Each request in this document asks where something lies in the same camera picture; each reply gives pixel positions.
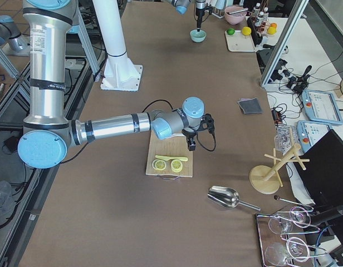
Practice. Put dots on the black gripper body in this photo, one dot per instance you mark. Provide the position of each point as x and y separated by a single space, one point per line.
189 133
199 8

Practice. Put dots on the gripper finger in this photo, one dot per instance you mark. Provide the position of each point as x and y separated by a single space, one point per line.
190 144
198 25

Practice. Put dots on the green ceramic bowl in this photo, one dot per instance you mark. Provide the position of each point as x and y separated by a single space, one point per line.
197 35

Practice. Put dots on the white ceramic spoon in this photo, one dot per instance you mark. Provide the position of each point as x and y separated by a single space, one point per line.
175 135

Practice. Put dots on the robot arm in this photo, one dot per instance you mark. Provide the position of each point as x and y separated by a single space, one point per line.
48 134
181 7

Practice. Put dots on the pink bowl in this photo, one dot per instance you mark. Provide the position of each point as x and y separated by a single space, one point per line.
235 14

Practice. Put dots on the bamboo cutting board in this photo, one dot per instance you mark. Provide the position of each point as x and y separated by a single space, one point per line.
169 147

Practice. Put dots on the yellow plastic knife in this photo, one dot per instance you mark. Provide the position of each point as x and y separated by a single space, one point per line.
167 158

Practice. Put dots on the green lime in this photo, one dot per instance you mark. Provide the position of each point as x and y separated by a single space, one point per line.
230 31

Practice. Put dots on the lemon slice near blade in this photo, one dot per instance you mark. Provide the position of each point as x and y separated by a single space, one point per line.
158 165

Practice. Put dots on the beige tray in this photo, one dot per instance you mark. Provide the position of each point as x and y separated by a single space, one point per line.
237 42

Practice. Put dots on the yellow lemon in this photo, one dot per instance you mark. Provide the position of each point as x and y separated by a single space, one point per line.
246 31

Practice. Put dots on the bottle carrier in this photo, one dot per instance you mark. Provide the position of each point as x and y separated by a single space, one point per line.
257 22

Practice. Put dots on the steel scoop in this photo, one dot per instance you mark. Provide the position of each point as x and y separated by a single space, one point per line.
228 197

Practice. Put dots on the grey folded cloth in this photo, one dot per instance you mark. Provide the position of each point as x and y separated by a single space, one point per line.
250 106

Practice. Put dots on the wooden mug tree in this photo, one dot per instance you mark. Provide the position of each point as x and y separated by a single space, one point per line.
266 179

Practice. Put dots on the clear plastic container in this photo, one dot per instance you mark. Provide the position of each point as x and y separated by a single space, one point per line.
285 138

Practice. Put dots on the lower teach pendant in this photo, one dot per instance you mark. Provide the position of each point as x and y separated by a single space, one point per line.
310 132

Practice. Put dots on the teach pendant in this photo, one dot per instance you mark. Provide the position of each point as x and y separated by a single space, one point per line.
321 106
310 132

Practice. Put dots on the upper wine glass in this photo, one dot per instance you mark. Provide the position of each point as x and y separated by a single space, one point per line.
284 222

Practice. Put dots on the upper teach pendant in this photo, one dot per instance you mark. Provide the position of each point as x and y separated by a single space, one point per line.
321 106

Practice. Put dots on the wine glass rack tray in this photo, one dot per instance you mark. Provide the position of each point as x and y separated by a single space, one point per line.
282 238

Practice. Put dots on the black monitor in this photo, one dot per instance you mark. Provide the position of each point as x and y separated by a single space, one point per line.
323 177

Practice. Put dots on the lower wine glass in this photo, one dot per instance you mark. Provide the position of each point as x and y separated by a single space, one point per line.
292 253

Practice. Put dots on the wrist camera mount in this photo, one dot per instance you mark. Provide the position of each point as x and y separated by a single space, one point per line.
207 123

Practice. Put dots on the lemon slice near handle end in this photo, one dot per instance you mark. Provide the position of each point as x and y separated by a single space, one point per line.
176 165

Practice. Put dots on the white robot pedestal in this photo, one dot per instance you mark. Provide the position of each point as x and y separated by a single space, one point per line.
120 73

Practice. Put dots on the aluminium frame post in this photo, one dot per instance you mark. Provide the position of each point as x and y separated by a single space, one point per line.
290 25

